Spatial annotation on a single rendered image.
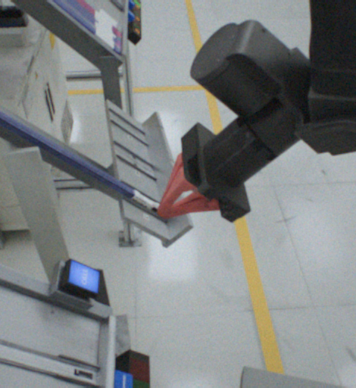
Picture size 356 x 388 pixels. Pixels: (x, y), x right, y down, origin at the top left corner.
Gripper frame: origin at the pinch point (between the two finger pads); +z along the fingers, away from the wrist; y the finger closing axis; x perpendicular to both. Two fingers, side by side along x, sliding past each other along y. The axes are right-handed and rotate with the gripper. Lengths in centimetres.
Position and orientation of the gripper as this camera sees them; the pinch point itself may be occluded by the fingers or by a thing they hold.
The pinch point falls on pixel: (166, 211)
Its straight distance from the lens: 48.8
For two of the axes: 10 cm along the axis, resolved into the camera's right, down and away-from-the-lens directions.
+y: 0.6, 7.1, -7.1
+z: -6.7, 5.5, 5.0
